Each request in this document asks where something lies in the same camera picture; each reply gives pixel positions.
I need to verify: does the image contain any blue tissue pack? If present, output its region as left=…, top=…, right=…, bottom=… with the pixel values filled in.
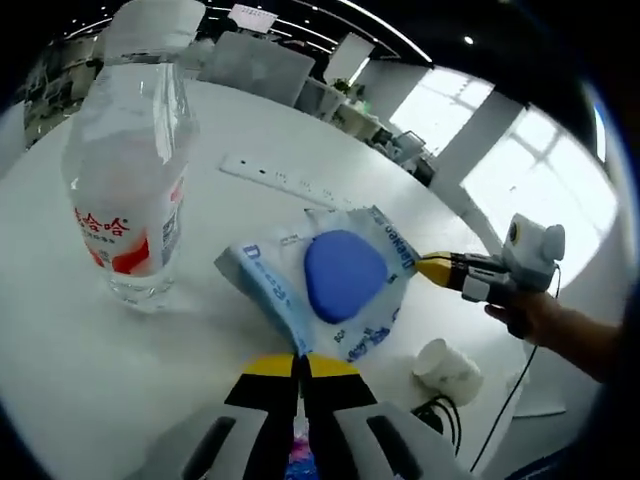
left=284, top=418, right=319, bottom=480

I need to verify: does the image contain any grey office chair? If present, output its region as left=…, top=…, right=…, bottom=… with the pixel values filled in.
left=198, top=30, right=317, bottom=109

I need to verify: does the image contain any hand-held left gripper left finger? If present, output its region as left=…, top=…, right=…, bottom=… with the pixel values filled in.
left=152, top=352, right=301, bottom=480

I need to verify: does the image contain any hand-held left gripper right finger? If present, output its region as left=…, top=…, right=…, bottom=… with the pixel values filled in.
left=302, top=352, right=447, bottom=480

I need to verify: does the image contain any white pillar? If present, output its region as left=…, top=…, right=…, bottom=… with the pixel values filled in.
left=324, top=32, right=377, bottom=87

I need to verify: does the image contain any white power strip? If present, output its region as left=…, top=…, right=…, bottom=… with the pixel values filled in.
left=219, top=154, right=352, bottom=210

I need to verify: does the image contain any clear plastic water bottle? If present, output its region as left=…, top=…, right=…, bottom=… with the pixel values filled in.
left=60, top=0, right=202, bottom=314

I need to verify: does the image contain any wall monitor screen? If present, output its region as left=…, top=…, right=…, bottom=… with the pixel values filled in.
left=231, top=3, right=279, bottom=32

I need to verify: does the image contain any large bright window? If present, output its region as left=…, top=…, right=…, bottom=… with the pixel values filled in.
left=458, top=106, right=622, bottom=257

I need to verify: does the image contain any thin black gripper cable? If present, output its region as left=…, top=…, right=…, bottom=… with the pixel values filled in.
left=468, top=263, right=562, bottom=472

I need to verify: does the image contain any person's right hand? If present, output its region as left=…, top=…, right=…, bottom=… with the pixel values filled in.
left=483, top=288, right=557, bottom=343

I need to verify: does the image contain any white paper cup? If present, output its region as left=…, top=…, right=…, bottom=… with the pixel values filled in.
left=412, top=338, right=484, bottom=407

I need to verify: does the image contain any narrow window with blinds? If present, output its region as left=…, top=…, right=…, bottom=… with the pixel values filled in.
left=388, top=66, right=497, bottom=152

